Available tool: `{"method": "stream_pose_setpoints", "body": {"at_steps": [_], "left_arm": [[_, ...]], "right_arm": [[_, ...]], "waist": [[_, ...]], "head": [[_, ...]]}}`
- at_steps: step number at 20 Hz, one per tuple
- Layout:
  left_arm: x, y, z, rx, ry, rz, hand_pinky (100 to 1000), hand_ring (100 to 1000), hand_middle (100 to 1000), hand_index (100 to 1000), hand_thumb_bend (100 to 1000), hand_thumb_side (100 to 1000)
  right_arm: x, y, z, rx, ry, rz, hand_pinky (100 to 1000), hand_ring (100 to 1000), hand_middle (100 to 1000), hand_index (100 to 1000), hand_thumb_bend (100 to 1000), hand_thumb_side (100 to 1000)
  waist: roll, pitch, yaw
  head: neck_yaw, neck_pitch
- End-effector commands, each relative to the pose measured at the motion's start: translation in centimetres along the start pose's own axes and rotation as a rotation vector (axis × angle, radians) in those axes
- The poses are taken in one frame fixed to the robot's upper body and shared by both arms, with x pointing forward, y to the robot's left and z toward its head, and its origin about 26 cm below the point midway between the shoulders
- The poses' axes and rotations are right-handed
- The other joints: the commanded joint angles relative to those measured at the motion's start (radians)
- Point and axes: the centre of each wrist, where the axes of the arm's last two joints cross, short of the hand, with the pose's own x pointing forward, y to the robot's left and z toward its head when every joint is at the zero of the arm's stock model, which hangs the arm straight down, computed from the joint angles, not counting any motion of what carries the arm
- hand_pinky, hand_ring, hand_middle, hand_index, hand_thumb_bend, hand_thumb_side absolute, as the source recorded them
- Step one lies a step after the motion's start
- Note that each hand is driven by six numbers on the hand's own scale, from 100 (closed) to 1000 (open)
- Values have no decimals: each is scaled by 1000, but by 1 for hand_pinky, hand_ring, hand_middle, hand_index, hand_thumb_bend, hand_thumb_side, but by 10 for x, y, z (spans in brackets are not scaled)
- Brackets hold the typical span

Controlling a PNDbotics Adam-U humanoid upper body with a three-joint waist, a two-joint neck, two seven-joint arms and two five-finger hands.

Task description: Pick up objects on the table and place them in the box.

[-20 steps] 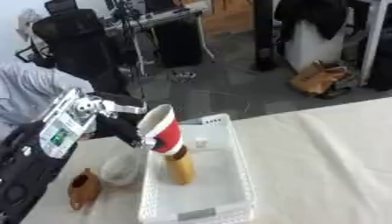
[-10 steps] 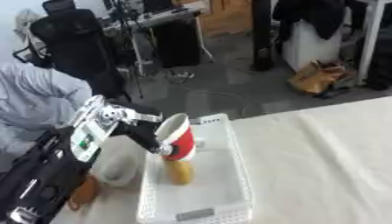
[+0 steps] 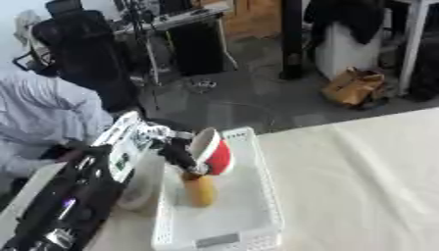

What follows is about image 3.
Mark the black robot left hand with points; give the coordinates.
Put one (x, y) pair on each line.
(178, 153)

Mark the red and white bowl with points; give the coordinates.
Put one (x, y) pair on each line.
(220, 157)

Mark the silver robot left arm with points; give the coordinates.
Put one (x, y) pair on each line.
(123, 153)

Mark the yellow toy bread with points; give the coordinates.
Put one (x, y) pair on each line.
(201, 192)

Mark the white plastic basket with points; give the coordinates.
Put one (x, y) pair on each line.
(228, 212)

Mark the black computer tower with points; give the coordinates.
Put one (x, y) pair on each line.
(197, 49)

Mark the black office chair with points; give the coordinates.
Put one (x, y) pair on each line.
(91, 55)

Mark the white desk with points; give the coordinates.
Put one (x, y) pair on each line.
(183, 16)

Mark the person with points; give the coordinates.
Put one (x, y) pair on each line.
(40, 108)

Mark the wooden cabinet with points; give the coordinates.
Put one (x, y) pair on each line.
(251, 18)

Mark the black pillar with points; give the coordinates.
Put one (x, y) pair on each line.
(291, 39)

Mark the brown paper bag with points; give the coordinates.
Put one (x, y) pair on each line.
(351, 86)

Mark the black monitor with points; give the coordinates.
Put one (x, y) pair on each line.
(64, 7)

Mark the white cabinet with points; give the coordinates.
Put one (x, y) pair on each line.
(343, 55)

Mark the black jacket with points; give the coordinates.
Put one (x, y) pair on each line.
(348, 16)

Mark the white table leg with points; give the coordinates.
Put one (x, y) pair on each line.
(412, 45)

